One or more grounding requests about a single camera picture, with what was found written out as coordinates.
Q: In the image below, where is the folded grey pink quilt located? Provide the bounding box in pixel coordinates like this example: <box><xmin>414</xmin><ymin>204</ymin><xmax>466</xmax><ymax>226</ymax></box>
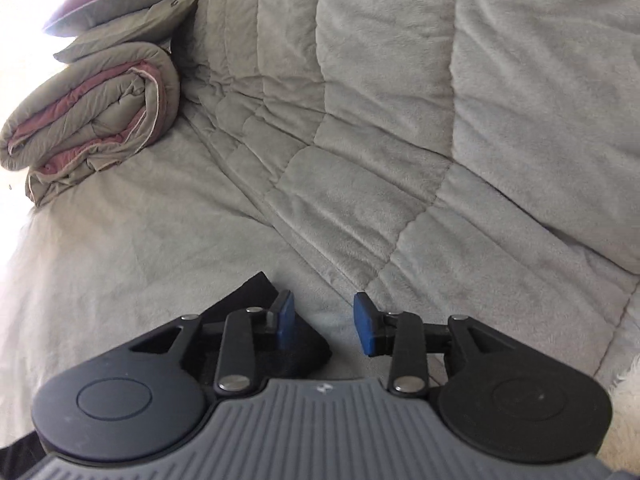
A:
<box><xmin>0</xmin><ymin>42</ymin><xmax>182</xmax><ymax>208</ymax></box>

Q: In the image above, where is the grey pink pillow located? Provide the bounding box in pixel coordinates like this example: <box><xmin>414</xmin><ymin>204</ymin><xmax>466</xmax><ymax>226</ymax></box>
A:
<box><xmin>42</xmin><ymin>0</ymin><xmax>213</xmax><ymax>64</ymax></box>

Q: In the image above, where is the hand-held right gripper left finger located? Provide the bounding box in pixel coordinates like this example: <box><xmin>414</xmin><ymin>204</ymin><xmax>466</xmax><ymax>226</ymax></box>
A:
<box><xmin>128</xmin><ymin>289</ymin><xmax>297</xmax><ymax>396</ymax></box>

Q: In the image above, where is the grey quilted headboard cover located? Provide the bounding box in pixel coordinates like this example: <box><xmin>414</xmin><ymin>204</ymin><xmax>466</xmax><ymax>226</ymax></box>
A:
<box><xmin>170</xmin><ymin>0</ymin><xmax>640</xmax><ymax>411</ymax></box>

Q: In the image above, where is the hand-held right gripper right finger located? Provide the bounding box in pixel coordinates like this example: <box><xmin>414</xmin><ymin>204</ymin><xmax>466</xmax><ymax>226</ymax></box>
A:
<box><xmin>352</xmin><ymin>291</ymin><xmax>517</xmax><ymax>396</ymax></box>

